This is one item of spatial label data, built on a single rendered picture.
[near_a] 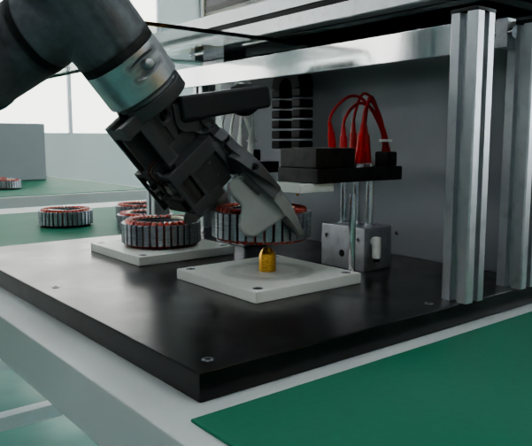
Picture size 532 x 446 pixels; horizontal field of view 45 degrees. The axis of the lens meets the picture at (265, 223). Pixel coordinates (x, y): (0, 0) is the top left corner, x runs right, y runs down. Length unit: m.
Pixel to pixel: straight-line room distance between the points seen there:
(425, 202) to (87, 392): 0.53
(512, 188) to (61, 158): 5.10
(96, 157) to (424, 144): 5.02
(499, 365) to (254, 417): 0.22
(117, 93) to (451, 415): 0.39
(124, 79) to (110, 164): 5.24
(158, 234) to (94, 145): 4.91
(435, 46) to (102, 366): 0.44
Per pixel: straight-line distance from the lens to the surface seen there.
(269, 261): 0.72
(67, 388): 0.57
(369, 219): 0.80
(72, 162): 5.69
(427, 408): 0.46
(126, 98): 0.60
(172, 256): 0.85
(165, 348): 0.51
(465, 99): 0.64
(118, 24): 0.59
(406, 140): 0.90
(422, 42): 0.69
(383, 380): 0.50
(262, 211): 0.64
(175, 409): 0.45
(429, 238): 0.88
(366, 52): 0.74
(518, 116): 0.74
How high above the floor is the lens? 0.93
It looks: 7 degrees down
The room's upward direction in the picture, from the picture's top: straight up
